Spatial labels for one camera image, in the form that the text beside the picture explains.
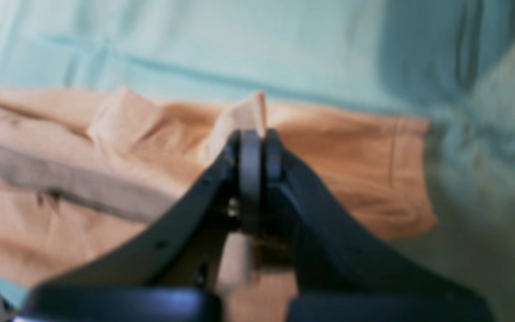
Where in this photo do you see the tan T-shirt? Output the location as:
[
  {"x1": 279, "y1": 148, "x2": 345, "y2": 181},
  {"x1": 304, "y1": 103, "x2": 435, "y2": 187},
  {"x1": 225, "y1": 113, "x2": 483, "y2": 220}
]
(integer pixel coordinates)
[{"x1": 0, "y1": 86, "x2": 439, "y2": 322}]

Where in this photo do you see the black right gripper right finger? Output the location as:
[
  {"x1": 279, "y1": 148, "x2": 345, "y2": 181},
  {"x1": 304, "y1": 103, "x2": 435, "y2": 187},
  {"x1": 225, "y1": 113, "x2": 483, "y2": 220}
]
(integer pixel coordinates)
[{"x1": 263, "y1": 130, "x2": 494, "y2": 322}]

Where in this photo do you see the green table cloth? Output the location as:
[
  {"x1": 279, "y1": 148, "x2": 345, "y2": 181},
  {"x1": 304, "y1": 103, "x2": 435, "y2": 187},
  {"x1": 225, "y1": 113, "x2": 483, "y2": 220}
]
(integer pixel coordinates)
[{"x1": 0, "y1": 0, "x2": 515, "y2": 322}]

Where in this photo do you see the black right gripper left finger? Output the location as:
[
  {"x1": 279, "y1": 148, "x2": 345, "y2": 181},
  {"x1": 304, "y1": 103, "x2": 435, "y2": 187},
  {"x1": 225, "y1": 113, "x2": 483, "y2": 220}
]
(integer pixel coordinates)
[{"x1": 21, "y1": 130, "x2": 263, "y2": 322}]

